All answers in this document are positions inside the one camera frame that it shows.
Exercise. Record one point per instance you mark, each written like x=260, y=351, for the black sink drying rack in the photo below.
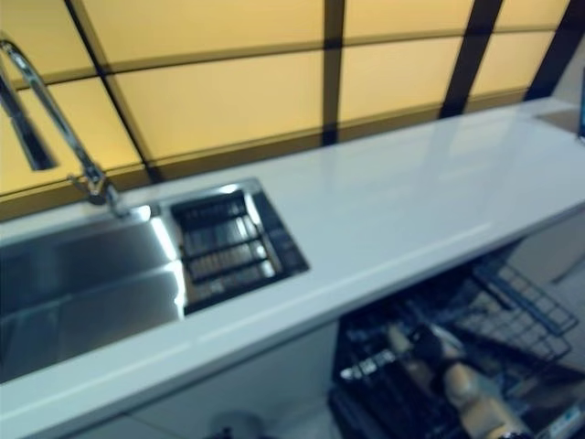
x=224, y=247

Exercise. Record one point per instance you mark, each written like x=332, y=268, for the robot right hand black palm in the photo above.
x=432, y=347

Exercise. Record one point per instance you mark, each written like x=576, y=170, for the robot right arm silver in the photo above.
x=471, y=388

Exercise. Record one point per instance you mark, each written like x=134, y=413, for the white glossy cabinet door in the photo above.
x=82, y=431
x=251, y=379

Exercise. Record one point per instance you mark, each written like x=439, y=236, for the chrome kitchen faucet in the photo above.
x=59, y=123

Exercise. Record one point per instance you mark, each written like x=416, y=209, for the stainless steel sink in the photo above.
x=82, y=283

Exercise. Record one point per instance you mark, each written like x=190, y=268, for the yellow panel window dark frame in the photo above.
x=333, y=68

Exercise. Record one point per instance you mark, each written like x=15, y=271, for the built-in dishwasher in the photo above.
x=338, y=411

